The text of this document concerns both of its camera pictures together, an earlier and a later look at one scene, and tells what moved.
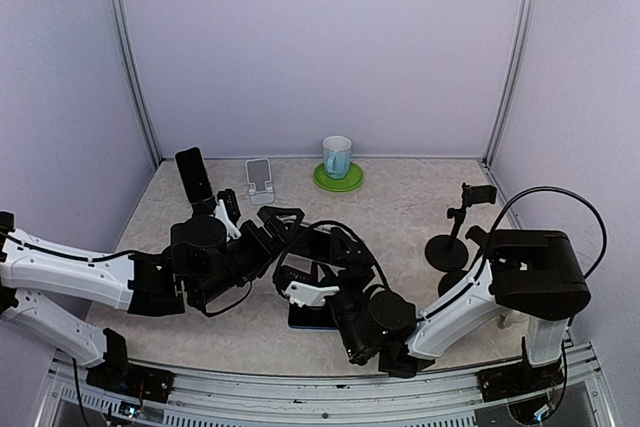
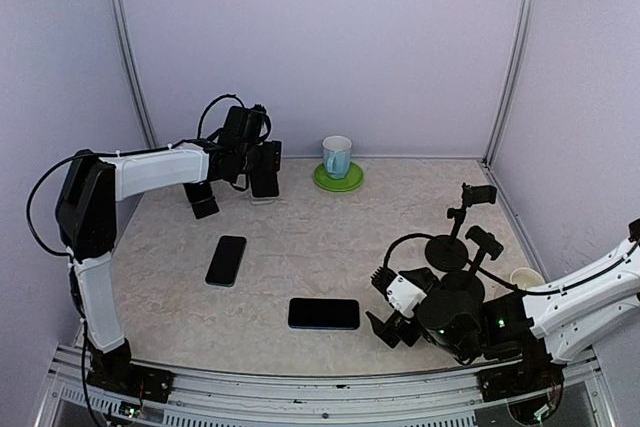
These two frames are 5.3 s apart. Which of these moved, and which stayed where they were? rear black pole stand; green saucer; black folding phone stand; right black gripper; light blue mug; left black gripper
Moved: right black gripper; left black gripper
Stayed: rear black pole stand; green saucer; black folding phone stand; light blue mug
